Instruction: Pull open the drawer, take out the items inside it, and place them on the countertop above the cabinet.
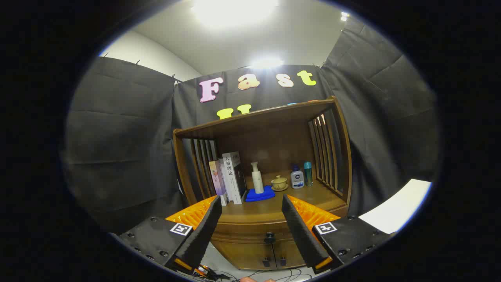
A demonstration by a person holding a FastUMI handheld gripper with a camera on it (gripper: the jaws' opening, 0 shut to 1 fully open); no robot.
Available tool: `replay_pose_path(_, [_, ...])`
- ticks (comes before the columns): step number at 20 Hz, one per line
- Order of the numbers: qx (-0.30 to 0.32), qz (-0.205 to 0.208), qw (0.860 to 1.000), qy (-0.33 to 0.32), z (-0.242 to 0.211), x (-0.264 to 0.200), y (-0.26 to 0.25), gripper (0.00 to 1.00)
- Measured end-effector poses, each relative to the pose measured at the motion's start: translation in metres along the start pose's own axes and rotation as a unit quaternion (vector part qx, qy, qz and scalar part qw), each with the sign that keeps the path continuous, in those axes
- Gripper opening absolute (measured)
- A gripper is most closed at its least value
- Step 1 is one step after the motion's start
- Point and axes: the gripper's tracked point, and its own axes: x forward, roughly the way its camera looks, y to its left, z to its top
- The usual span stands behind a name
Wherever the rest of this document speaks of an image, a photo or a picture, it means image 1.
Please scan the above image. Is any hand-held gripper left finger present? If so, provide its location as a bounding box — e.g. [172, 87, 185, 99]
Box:
[117, 195, 223, 275]

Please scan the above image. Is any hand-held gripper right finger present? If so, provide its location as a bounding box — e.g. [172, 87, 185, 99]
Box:
[281, 194, 396, 275]

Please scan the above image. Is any brown wooden drawer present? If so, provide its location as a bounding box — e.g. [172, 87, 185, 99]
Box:
[211, 219, 302, 244]

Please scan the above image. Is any wooden cabinet door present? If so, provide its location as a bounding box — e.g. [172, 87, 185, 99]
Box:
[272, 239, 306, 269]
[213, 240, 274, 271]

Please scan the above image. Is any wooden countertop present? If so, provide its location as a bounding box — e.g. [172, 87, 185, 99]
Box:
[213, 178, 349, 226]

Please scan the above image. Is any brown wooden cabinet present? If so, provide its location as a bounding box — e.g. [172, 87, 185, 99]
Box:
[172, 96, 353, 271]

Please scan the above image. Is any pink purple book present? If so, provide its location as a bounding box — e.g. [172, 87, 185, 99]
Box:
[209, 160, 227, 206]

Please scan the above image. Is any white lotion bottle blue cap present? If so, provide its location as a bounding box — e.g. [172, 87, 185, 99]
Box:
[290, 164, 305, 189]

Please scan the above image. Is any yellow lidded teacup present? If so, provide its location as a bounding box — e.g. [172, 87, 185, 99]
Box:
[271, 175, 289, 192]

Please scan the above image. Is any blue folded cloth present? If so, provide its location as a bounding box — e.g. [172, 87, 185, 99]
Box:
[245, 185, 276, 202]

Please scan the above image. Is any white book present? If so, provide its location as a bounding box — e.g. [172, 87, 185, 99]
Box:
[222, 152, 247, 205]

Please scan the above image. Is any white pump bottle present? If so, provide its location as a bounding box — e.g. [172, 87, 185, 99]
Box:
[250, 161, 265, 194]

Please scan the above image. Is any white flat panel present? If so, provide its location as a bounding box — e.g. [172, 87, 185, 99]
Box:
[358, 179, 432, 235]

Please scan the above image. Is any black backdrop cloth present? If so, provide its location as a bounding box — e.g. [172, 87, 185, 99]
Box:
[63, 18, 441, 235]

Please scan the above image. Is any small ceiling light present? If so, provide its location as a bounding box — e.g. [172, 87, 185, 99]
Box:
[250, 58, 284, 70]

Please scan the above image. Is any large ceiling light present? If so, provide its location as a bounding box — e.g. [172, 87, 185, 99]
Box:
[191, 0, 279, 26]

